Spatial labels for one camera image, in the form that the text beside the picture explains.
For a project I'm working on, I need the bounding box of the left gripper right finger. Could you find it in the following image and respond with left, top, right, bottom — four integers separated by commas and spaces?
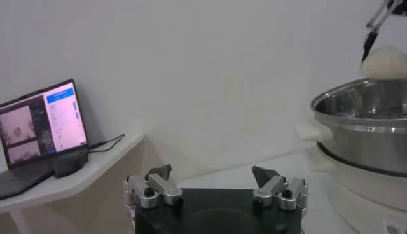
251, 165, 309, 211

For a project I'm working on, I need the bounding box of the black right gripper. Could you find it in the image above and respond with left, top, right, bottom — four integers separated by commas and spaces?
361, 0, 407, 63

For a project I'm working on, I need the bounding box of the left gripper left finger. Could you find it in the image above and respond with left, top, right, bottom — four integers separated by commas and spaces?
123, 163, 184, 209

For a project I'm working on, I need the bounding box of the white steamed baozi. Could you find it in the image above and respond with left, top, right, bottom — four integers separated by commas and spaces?
360, 44, 407, 81

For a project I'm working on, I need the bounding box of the perforated steel steamer basket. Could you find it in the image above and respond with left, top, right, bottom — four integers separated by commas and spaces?
310, 78, 407, 177

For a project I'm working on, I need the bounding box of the white side table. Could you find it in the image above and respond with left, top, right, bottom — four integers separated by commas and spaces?
0, 133, 146, 234

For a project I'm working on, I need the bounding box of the black computer mouse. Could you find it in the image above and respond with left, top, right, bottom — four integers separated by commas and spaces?
53, 151, 89, 178

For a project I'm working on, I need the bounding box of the cream electric cooker pot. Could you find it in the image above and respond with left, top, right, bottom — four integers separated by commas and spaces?
294, 120, 407, 234

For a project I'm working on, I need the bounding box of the black open laptop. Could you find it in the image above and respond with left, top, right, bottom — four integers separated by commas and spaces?
0, 78, 90, 200

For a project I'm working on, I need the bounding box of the black laptop power cable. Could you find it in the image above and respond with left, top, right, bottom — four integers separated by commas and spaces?
87, 133, 126, 155

